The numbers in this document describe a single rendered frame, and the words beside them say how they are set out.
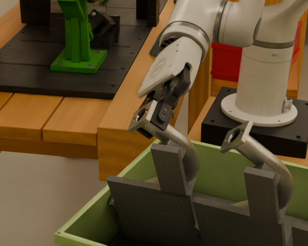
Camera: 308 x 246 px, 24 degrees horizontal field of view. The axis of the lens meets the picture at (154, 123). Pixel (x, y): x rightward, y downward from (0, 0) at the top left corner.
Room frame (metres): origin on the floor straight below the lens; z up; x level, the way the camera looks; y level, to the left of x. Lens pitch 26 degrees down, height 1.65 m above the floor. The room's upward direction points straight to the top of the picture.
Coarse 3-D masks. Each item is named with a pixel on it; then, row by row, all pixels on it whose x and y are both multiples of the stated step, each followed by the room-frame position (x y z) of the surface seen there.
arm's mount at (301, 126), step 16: (224, 96) 1.68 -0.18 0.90; (208, 112) 1.58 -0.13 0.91; (304, 112) 1.61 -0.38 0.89; (208, 128) 1.51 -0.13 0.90; (224, 128) 1.50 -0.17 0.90; (256, 128) 1.50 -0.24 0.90; (272, 128) 1.51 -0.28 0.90; (288, 128) 1.51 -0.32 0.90; (304, 128) 1.52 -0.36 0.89; (272, 144) 1.46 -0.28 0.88; (288, 144) 1.45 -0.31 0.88; (304, 144) 1.44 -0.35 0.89
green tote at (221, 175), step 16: (208, 144) 1.31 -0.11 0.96; (144, 160) 1.26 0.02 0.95; (208, 160) 1.30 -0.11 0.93; (224, 160) 1.28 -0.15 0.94; (240, 160) 1.27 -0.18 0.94; (128, 176) 1.20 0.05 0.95; (144, 176) 1.26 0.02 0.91; (208, 176) 1.30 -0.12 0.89; (224, 176) 1.28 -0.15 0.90; (240, 176) 1.27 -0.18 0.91; (304, 176) 1.21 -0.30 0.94; (208, 192) 1.30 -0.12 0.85; (224, 192) 1.28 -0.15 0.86; (240, 192) 1.27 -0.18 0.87; (304, 192) 1.21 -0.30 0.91; (96, 208) 1.09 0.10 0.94; (288, 208) 1.22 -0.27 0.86; (304, 208) 1.21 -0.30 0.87; (80, 224) 1.04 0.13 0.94; (96, 224) 1.09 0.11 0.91; (112, 224) 1.14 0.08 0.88; (64, 240) 0.98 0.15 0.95; (80, 240) 0.97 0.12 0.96; (96, 240) 1.09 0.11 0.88; (112, 240) 1.14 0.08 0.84
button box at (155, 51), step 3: (162, 30) 2.12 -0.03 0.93; (162, 33) 2.03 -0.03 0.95; (159, 36) 2.06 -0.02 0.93; (156, 39) 2.09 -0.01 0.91; (159, 39) 1.98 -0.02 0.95; (156, 42) 1.99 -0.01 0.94; (153, 45) 2.04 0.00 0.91; (156, 45) 1.98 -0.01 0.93; (153, 48) 1.98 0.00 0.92; (156, 48) 1.98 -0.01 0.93; (159, 48) 1.98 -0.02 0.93; (150, 51) 1.98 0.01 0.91; (153, 51) 1.98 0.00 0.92; (156, 51) 1.98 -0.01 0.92; (159, 51) 1.98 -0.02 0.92; (153, 54) 1.98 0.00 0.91; (156, 54) 1.98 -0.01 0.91
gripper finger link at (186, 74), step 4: (184, 68) 1.06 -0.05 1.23; (188, 68) 1.08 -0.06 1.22; (180, 72) 1.06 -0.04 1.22; (184, 72) 1.05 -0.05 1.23; (188, 72) 1.06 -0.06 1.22; (180, 76) 1.05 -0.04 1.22; (184, 76) 1.03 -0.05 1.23; (188, 76) 1.05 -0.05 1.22; (180, 80) 1.04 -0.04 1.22; (184, 80) 1.02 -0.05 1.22; (188, 80) 1.03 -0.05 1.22; (176, 84) 1.04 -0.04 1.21; (180, 84) 1.02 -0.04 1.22; (184, 84) 1.02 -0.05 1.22; (188, 84) 1.02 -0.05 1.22; (176, 88) 1.03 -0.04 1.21; (180, 88) 1.02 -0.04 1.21; (184, 88) 1.02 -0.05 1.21; (176, 92) 1.02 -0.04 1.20; (180, 92) 1.02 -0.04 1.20; (176, 96) 1.03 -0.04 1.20
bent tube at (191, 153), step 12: (144, 108) 1.02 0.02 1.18; (132, 120) 1.02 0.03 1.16; (144, 120) 0.98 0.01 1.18; (156, 132) 1.00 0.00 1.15; (168, 132) 1.00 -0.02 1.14; (180, 132) 1.02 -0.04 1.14; (180, 144) 1.00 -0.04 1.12; (192, 144) 1.02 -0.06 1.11; (192, 156) 1.01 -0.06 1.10; (192, 168) 1.02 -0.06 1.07; (156, 180) 1.08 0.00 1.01
